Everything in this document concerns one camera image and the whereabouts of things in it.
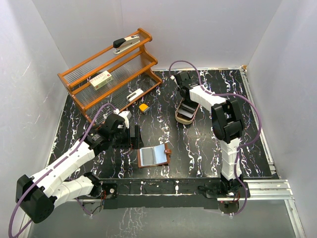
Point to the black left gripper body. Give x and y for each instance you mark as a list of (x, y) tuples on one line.
[(124, 134)]

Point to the small white black device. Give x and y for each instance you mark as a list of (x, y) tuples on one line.
[(131, 97)]

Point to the aluminium frame rail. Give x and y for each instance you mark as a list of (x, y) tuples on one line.
[(273, 189)]

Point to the black white stapler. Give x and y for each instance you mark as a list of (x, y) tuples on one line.
[(122, 44)]

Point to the yellow grey eraser block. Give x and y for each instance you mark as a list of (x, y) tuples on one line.
[(144, 108)]

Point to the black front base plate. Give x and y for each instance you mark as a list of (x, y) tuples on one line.
[(162, 192)]

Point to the white staples box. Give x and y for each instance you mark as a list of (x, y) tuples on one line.
[(101, 79)]

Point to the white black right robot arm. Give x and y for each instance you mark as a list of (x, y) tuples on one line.
[(227, 127)]

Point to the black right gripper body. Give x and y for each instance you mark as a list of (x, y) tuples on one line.
[(179, 89)]

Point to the cream oval card tray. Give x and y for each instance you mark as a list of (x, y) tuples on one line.
[(184, 120)]

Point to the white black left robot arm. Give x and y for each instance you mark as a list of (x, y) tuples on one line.
[(41, 193)]

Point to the orange wooden shelf rack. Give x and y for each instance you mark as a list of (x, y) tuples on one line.
[(120, 74)]

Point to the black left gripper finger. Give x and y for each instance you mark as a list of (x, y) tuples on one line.
[(136, 139), (122, 144)]

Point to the grey credit card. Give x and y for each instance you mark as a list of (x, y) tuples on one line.
[(147, 156)]

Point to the brown leather card holder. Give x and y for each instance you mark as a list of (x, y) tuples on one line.
[(162, 156)]

